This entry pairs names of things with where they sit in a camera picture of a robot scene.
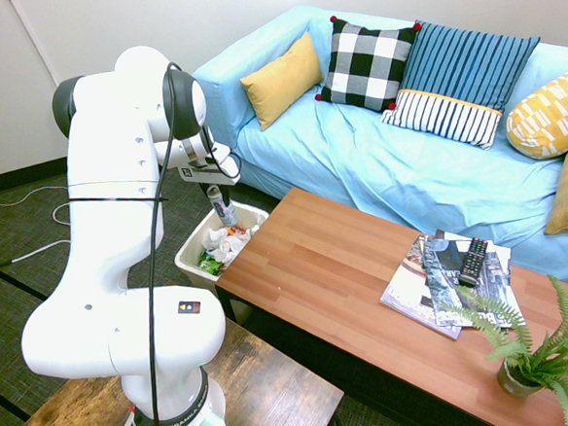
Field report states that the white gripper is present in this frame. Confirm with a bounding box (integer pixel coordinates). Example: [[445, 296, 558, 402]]
[[174, 140, 245, 211]]

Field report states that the silver drink can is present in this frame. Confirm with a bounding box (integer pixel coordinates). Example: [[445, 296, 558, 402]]
[[205, 184, 240, 230]]

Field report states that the beige plastic trash bin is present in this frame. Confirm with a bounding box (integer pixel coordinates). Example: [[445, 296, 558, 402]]
[[169, 197, 278, 329]]

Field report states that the crumpled white paper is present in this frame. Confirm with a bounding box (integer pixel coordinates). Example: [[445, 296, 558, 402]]
[[200, 224, 250, 266]]

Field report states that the green plastic wrapper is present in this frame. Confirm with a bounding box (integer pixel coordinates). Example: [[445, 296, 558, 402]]
[[197, 248, 227, 277]]

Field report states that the plain mustard pillow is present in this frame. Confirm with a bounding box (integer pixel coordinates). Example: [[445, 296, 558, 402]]
[[236, 29, 329, 133]]

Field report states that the light blue sofa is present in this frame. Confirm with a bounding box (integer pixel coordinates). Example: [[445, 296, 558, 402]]
[[186, 0, 568, 356]]

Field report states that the wooden coffee table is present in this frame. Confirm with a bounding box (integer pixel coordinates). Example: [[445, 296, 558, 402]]
[[208, 168, 568, 426]]

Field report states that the black white checkered pillow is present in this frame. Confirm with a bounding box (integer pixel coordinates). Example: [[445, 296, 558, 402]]
[[308, 10, 428, 118]]

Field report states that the rustic dark wood table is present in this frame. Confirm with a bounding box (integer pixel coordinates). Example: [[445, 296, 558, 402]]
[[0, 305, 347, 426]]

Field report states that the stack of magazines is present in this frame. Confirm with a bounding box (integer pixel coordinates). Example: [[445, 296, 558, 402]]
[[374, 232, 466, 346]]

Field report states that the black stand leg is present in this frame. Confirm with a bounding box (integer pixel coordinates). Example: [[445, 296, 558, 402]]
[[0, 248, 49, 305]]

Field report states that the dark cover magazine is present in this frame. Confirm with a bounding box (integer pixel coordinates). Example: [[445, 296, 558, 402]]
[[421, 232, 526, 337]]

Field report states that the black remote control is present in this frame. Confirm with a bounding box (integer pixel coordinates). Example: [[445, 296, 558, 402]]
[[455, 236, 493, 289]]

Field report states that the blue striped pillow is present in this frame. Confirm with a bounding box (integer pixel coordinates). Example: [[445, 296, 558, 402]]
[[373, 12, 550, 160]]

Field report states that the white edged magazine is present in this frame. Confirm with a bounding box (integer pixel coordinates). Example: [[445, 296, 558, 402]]
[[434, 225, 515, 284]]

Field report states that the yellow patterned bolster pillow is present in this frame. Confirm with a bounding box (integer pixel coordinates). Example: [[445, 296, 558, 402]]
[[501, 64, 568, 162]]

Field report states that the potted fern plant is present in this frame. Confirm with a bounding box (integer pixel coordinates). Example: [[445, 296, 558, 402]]
[[437, 261, 568, 426]]

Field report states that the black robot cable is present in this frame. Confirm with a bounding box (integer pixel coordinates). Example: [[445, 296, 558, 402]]
[[126, 57, 261, 426]]

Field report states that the white floor cable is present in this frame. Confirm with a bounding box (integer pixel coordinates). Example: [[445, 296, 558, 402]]
[[7, 186, 75, 266]]

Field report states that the white wall conduit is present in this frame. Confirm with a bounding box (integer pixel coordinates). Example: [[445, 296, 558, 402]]
[[10, 0, 59, 91]]

